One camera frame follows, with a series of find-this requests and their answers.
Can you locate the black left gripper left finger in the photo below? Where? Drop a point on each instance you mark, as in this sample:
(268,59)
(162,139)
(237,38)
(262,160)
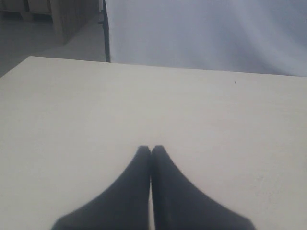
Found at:
(122,206)

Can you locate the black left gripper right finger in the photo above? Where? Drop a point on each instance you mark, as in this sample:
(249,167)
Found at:
(180,205)

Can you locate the black backdrop stand pole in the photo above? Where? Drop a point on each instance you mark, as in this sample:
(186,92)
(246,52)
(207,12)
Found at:
(104,23)

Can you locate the white backdrop cloth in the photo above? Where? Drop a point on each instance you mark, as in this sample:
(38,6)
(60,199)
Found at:
(260,36)

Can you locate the wooden cabinet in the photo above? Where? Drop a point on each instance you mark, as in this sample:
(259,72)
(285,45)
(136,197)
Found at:
(68,16)

